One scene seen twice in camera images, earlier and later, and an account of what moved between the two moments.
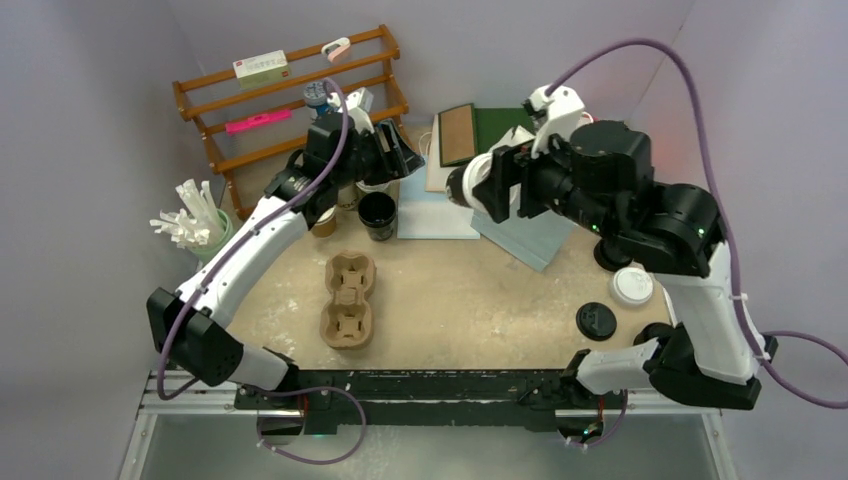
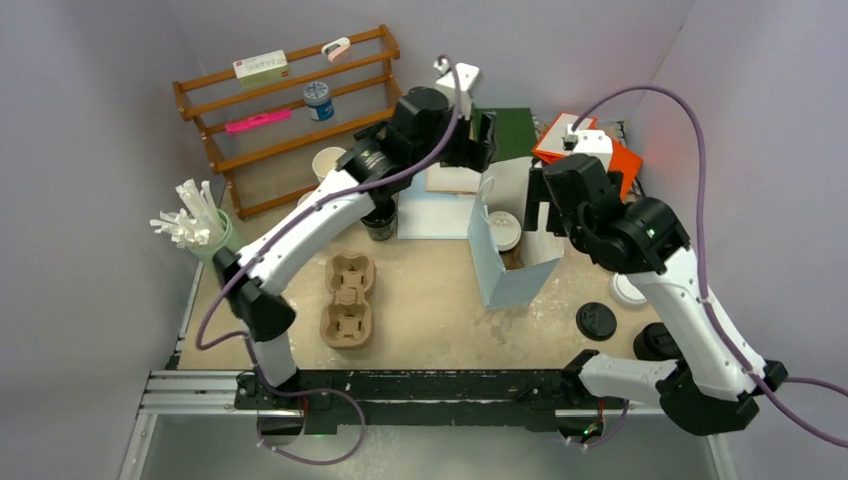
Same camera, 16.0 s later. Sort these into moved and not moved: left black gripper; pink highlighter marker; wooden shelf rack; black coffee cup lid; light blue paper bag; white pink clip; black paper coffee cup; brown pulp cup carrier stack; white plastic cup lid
Moved: white plastic cup lid; light blue paper bag; left black gripper
Not moved: pink highlighter marker; black coffee cup lid; brown pulp cup carrier stack; black paper coffee cup; wooden shelf rack; white pink clip
